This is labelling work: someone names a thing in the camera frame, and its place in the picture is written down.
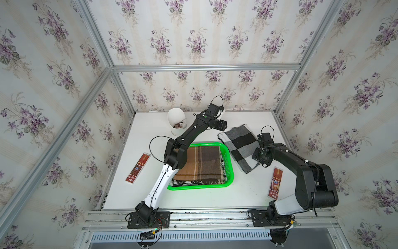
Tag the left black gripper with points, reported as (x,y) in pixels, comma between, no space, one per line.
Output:
(222,125)

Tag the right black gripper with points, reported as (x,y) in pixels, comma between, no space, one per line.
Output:
(267,161)

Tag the grey black checked scarf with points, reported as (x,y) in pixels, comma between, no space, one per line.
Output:
(241,144)

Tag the green plastic basket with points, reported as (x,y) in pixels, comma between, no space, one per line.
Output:
(208,166)

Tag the brown plaid fringed scarf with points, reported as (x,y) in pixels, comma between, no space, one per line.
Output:
(202,165)

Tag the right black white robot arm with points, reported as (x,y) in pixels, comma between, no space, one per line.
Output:
(314,188)

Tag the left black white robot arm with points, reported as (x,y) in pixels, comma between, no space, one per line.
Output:
(175,158)

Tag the right red flat box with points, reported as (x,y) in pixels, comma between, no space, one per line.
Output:
(275,183)

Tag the red flat box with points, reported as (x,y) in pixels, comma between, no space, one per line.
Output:
(275,183)
(131,178)

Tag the white mannequin head cup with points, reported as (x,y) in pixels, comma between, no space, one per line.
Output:
(177,121)

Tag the left red flat box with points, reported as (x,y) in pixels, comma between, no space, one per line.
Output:
(131,178)

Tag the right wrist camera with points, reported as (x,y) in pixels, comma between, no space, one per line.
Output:
(265,140)

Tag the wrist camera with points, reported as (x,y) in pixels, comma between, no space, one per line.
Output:
(265,140)
(214,111)

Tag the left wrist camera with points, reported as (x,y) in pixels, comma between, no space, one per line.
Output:
(214,111)

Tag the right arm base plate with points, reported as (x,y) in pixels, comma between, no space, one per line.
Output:
(266,218)

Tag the aluminium front rail frame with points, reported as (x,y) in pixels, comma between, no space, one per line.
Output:
(216,225)

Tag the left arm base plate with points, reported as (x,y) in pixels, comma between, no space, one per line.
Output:
(156,220)

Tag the small circuit board with wires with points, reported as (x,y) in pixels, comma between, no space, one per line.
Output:
(149,238)

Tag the aluminium enclosure frame bars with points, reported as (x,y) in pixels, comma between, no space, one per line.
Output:
(28,186)

